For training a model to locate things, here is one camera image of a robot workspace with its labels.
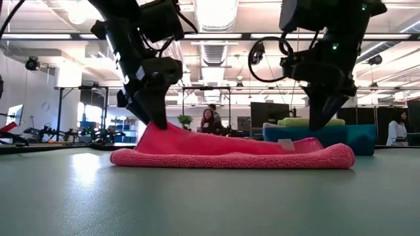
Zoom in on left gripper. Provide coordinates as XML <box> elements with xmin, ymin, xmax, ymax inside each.
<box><xmin>104</xmin><ymin>22</ymin><xmax>171</xmax><ymax>129</ymax></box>

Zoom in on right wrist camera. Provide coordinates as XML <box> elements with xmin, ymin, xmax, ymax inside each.
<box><xmin>280</xmin><ymin>54</ymin><xmax>318</xmax><ymax>82</ymax></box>

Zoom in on green table mat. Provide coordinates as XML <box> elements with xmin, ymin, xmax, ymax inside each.
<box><xmin>0</xmin><ymin>146</ymin><xmax>420</xmax><ymax>236</ymax></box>

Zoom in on red strap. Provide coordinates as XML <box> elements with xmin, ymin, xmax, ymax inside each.
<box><xmin>0</xmin><ymin>121</ymin><xmax>19</xmax><ymax>132</ymax></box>

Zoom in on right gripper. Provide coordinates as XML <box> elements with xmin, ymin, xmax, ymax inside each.
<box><xmin>304</xmin><ymin>31</ymin><xmax>358</xmax><ymax>131</ymax></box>

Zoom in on black partition panels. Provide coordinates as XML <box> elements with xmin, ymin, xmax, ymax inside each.
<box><xmin>337</xmin><ymin>106</ymin><xmax>409</xmax><ymax>130</ymax></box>

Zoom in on black computer monitor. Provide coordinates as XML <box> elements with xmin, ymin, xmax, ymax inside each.
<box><xmin>250</xmin><ymin>102</ymin><xmax>291</xmax><ymax>128</ymax></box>

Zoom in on pink microfiber towel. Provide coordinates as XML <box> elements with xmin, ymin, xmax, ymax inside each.
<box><xmin>110</xmin><ymin>120</ymin><xmax>356</xmax><ymax>170</ymax></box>

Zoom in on black display panel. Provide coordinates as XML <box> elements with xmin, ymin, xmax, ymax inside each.
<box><xmin>406</xmin><ymin>100</ymin><xmax>420</xmax><ymax>147</ymax></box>

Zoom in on silver ceiling duct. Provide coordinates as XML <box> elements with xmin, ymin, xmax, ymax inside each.
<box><xmin>193</xmin><ymin>0</ymin><xmax>238</xmax><ymax>103</ymax></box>

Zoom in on bright white monitor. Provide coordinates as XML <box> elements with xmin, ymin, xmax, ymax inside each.
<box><xmin>5</xmin><ymin>104</ymin><xmax>24</xmax><ymax>128</ymax></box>

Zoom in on lime green microfiber towel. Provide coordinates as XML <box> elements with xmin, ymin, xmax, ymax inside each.
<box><xmin>277</xmin><ymin>117</ymin><xmax>346</xmax><ymax>127</ymax></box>

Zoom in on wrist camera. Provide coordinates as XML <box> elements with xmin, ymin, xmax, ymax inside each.
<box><xmin>140</xmin><ymin>57</ymin><xmax>184</xmax><ymax>87</ymax></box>
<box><xmin>280</xmin><ymin>54</ymin><xmax>318</xmax><ymax>82</ymax></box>

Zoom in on black rig frame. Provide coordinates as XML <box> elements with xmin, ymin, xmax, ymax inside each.
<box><xmin>181</xmin><ymin>86</ymin><xmax>232</xmax><ymax>132</ymax></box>
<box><xmin>54</xmin><ymin>85</ymin><xmax>110</xmax><ymax>135</ymax></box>

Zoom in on background black robot arms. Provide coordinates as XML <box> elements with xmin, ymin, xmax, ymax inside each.
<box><xmin>24</xmin><ymin>126</ymin><xmax>127</xmax><ymax>145</ymax></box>

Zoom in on green leafy potted plant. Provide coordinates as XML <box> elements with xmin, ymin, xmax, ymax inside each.
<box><xmin>178</xmin><ymin>114</ymin><xmax>194</xmax><ymax>131</ymax></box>

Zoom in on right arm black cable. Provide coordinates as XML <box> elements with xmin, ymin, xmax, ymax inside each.
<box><xmin>248</xmin><ymin>35</ymin><xmax>295</xmax><ymax>83</ymax></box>

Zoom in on person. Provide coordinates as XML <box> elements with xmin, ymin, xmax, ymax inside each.
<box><xmin>208</xmin><ymin>103</ymin><xmax>221</xmax><ymax>122</ymax></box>
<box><xmin>199</xmin><ymin>108</ymin><xmax>224</xmax><ymax>134</ymax></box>
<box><xmin>386</xmin><ymin>110</ymin><xmax>409</xmax><ymax>147</ymax></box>

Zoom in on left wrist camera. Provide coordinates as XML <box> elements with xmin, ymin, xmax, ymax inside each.
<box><xmin>140</xmin><ymin>57</ymin><xmax>184</xmax><ymax>87</ymax></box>

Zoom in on blue plastic bin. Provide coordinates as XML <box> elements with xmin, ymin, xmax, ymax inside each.
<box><xmin>262</xmin><ymin>123</ymin><xmax>377</xmax><ymax>157</ymax></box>

